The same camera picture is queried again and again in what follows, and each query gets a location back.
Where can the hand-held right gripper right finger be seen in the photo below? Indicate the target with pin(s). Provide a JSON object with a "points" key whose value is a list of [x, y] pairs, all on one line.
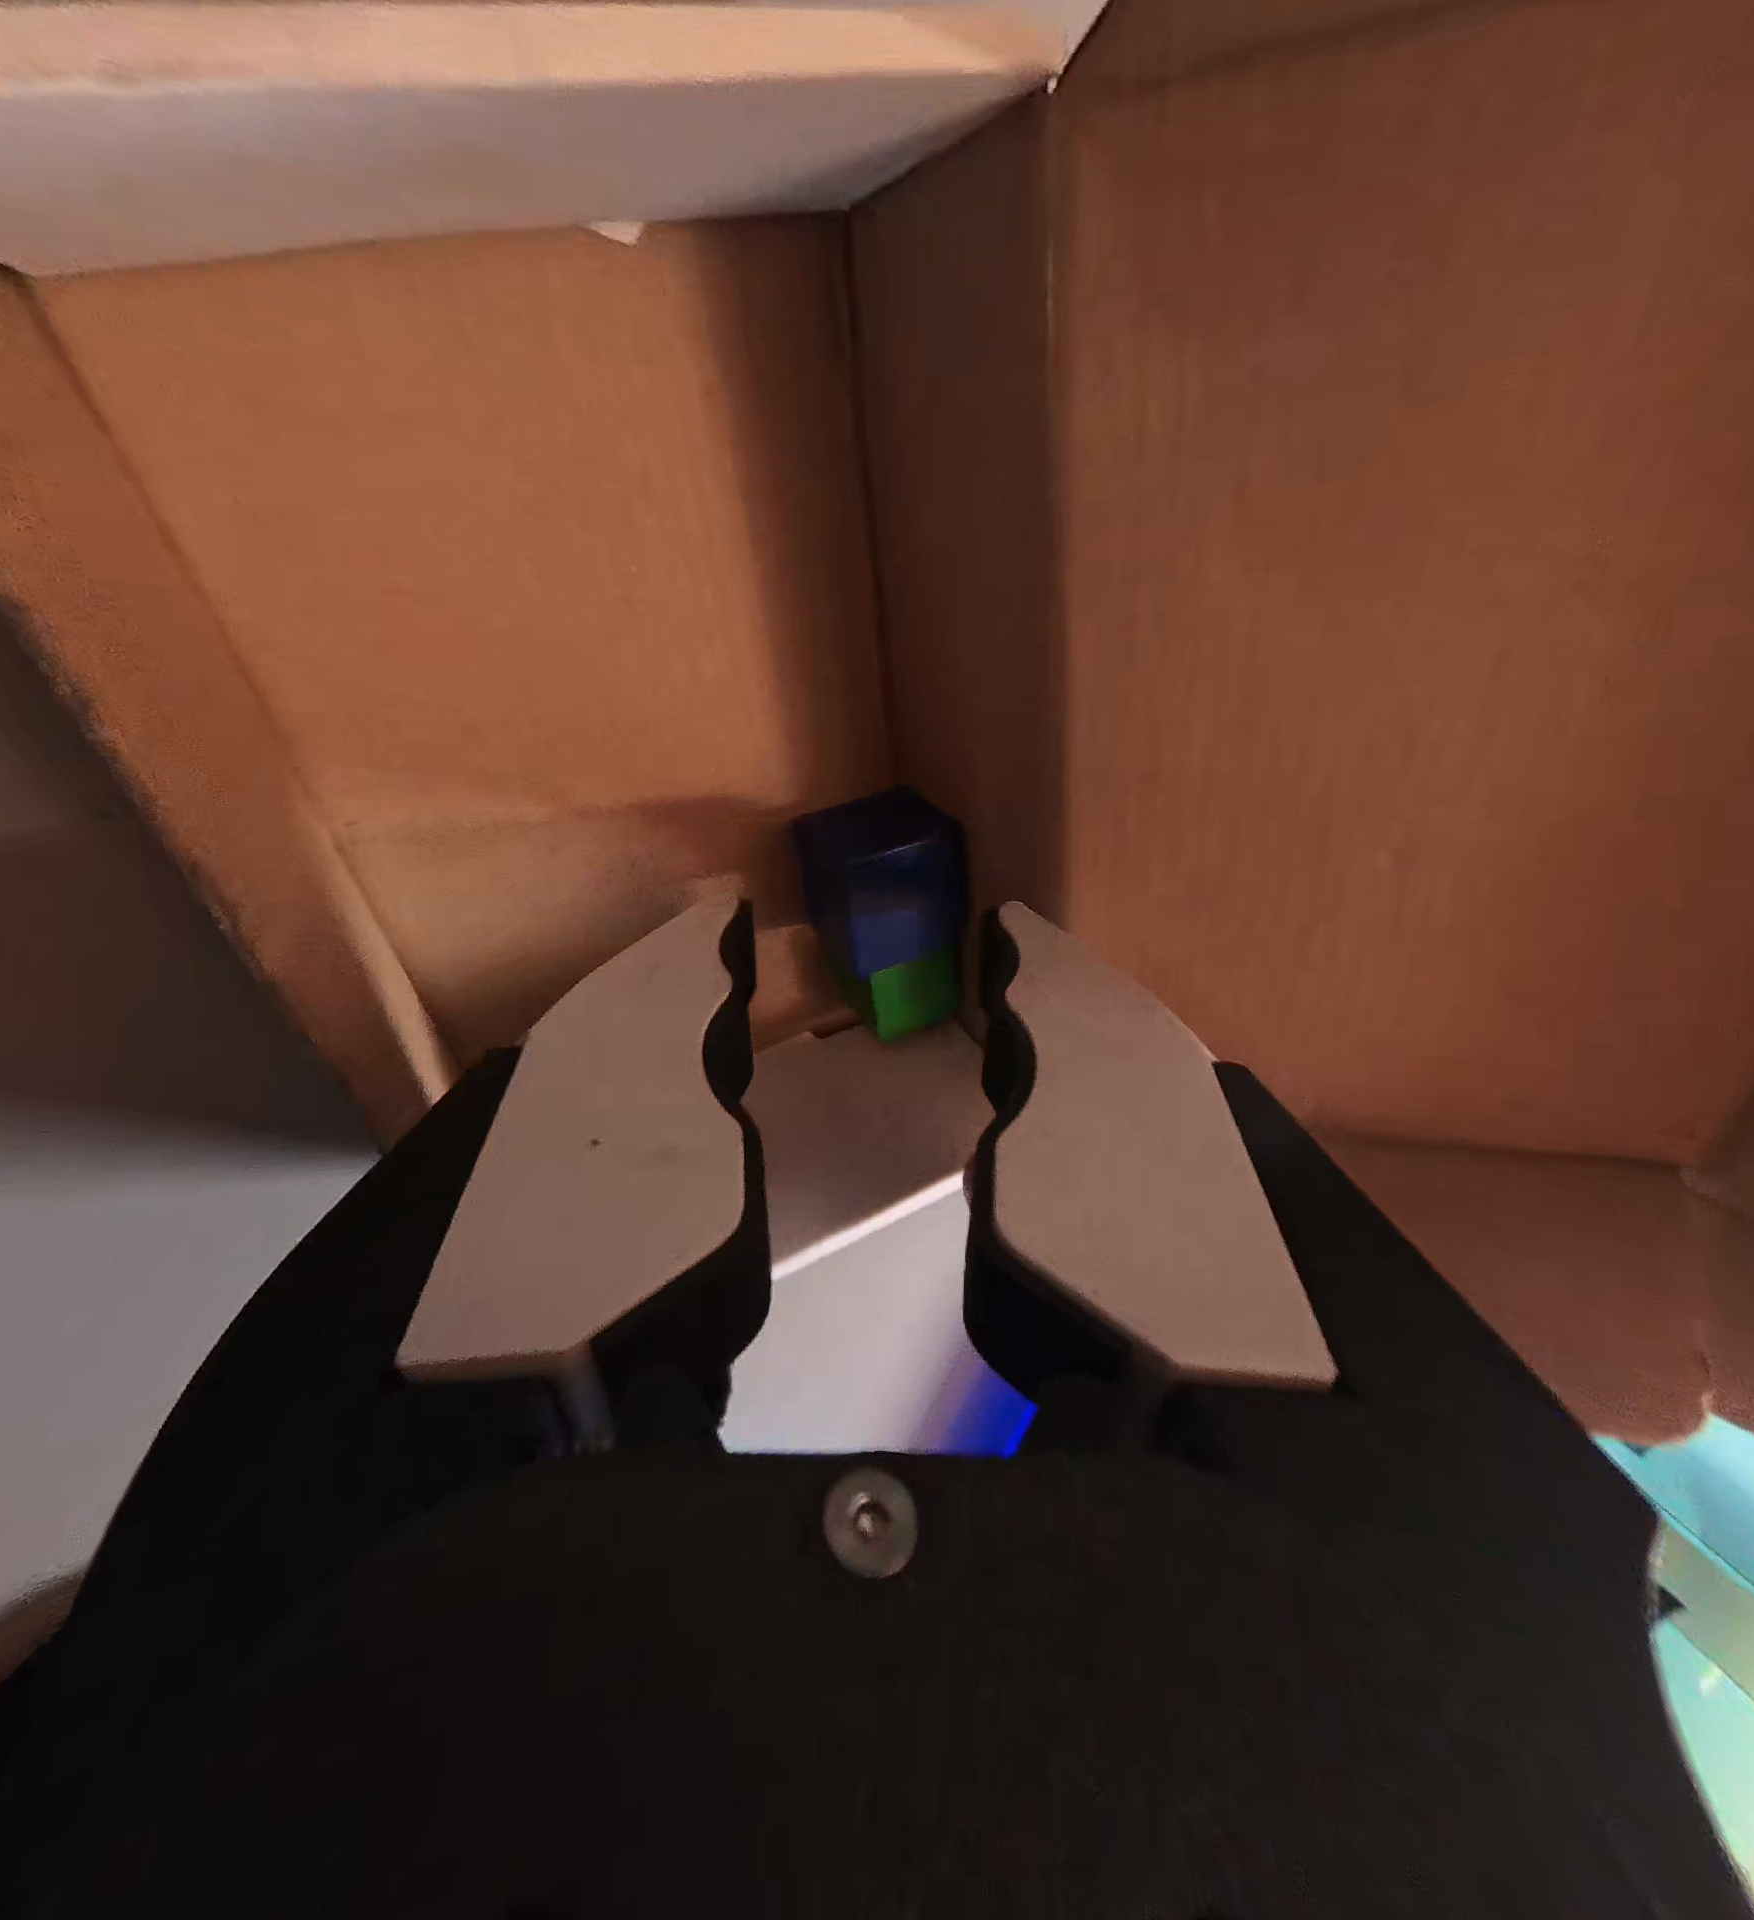
{"points": [[1132, 1202]]}

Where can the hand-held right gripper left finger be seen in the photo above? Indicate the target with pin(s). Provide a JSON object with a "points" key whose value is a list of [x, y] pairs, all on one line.
{"points": [[592, 1202]]}

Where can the green wooden cube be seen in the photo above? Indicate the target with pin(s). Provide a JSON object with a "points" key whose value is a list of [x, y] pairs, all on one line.
{"points": [[914, 997]]}

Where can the blue wooden cube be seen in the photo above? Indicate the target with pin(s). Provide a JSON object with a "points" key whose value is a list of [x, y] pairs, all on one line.
{"points": [[892, 870]]}

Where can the white cardboard mailer box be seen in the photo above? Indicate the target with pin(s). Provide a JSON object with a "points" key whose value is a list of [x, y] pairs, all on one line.
{"points": [[1342, 600]]}

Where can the grey desk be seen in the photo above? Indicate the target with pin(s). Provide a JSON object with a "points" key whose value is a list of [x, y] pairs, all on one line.
{"points": [[99, 1277]]}

